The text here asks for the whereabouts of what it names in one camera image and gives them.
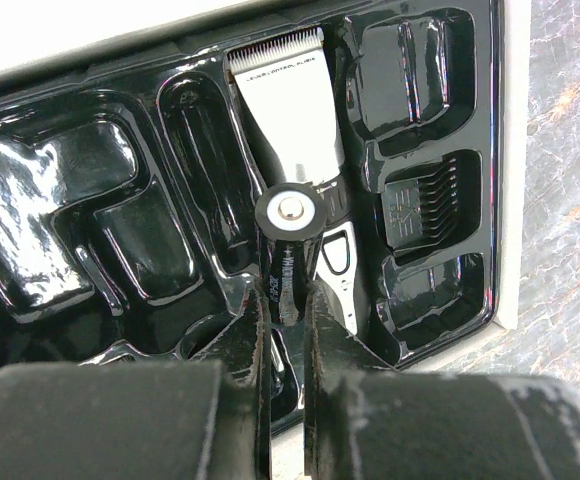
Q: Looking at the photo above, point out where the white cardboard clipper box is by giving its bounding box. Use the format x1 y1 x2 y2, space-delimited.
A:
0 1 531 373

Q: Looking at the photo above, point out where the black plastic tray insert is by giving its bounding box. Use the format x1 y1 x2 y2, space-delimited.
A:
0 0 501 426

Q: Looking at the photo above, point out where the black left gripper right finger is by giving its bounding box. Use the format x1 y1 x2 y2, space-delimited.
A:
304 287 580 479

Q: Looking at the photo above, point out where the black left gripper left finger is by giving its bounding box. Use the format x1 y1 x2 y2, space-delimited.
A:
0 284 271 479

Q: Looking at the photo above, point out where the silver black hair clipper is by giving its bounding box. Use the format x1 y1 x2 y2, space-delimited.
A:
227 26 368 335

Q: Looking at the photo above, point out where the small black cylindrical battery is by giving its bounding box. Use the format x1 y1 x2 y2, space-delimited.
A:
255 183 326 327

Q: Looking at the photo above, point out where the black guard comb in tray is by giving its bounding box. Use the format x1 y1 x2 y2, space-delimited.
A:
381 158 459 254

